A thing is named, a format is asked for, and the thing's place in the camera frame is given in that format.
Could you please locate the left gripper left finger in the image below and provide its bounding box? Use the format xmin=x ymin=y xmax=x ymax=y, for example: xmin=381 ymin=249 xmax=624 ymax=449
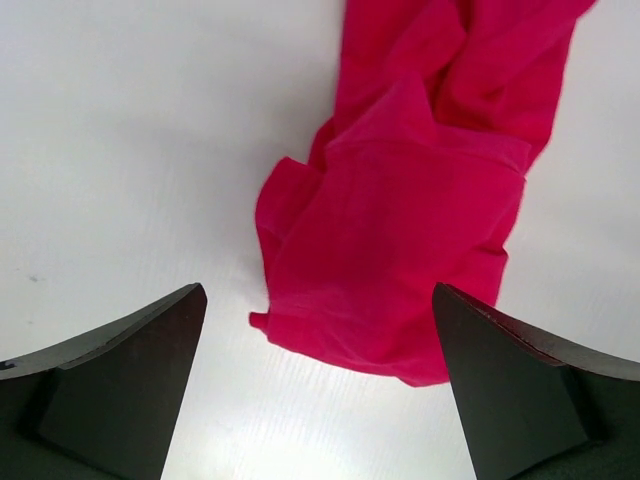
xmin=1 ymin=283 xmax=207 ymax=479

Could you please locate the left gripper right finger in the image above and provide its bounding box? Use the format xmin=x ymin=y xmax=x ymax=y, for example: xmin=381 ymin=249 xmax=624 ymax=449
xmin=432 ymin=284 xmax=639 ymax=480

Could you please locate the magenta t shirt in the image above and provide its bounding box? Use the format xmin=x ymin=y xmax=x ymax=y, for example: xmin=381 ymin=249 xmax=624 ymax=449
xmin=249 ymin=1 xmax=590 ymax=387

